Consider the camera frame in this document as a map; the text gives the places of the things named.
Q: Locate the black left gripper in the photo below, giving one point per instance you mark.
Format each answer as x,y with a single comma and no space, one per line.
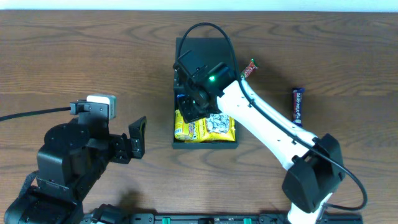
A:
123,147

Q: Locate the dark green gift box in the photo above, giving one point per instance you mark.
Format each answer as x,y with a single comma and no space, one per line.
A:
211,51

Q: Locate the purple Dairy Milk bar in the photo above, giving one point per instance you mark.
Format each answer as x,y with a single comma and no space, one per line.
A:
297,105

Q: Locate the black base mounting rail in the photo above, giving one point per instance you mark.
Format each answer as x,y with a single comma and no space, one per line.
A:
217,218

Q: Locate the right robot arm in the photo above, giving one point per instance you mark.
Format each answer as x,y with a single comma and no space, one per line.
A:
311,177

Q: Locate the blue Oreo cookie pack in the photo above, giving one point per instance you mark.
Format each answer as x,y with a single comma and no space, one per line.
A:
179,96

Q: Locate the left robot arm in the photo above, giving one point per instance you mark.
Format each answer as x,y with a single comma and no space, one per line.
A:
74,156

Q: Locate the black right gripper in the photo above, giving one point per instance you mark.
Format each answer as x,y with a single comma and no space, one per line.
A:
189,104

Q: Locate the yellow Hacks candy bag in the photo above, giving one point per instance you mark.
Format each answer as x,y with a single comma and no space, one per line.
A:
218,127

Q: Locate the red green chocolate bar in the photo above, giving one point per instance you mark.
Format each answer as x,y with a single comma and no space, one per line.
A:
252,66

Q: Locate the yellow Mentos gum bottle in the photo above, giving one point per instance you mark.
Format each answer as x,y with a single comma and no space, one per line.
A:
183,131

